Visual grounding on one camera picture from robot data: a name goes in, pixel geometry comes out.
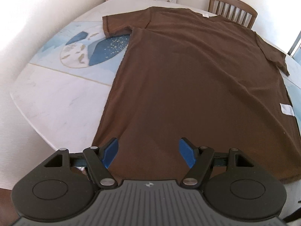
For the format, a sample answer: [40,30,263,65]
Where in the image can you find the brown t-shirt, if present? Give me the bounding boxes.
[93,7,300,183]

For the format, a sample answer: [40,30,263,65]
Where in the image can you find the brown wooden chair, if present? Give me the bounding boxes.
[208,0,258,29]

